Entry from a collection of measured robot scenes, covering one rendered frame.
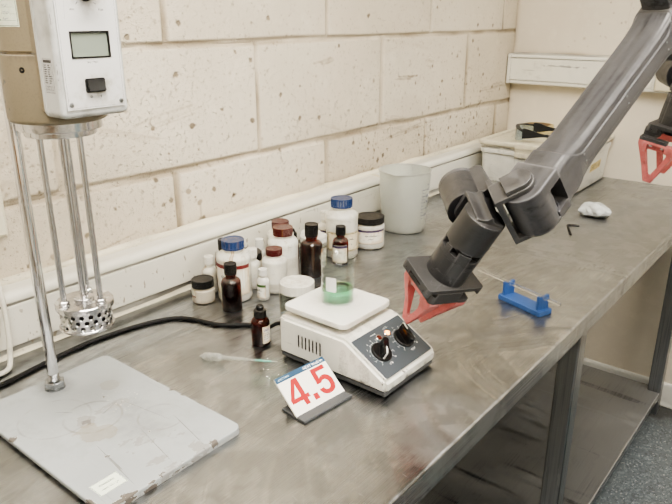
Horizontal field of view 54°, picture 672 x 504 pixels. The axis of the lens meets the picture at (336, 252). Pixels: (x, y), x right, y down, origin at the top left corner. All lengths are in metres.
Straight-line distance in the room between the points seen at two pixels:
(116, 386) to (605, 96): 0.76
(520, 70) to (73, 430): 1.87
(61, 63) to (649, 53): 0.72
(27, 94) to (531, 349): 0.79
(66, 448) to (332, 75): 1.04
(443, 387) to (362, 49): 0.96
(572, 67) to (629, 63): 1.33
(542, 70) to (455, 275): 1.53
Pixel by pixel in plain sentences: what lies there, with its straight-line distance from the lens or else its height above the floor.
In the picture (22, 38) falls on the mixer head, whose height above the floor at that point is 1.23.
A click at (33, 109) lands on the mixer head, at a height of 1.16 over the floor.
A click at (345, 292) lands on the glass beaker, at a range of 0.98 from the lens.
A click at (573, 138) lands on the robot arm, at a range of 0.89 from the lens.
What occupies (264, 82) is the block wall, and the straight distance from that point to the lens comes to 1.42.
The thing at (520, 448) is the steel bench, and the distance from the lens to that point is 2.04.
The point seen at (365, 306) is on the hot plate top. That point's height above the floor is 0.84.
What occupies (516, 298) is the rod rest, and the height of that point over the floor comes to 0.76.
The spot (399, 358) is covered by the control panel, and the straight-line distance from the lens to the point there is 0.96.
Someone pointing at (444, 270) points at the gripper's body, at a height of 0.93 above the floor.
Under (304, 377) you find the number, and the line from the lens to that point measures 0.92.
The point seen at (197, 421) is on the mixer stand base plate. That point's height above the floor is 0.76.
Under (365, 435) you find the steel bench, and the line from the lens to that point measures 0.86.
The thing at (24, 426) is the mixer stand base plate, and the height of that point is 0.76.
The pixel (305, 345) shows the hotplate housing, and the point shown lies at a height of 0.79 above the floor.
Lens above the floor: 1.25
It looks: 20 degrees down
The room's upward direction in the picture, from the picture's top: straight up
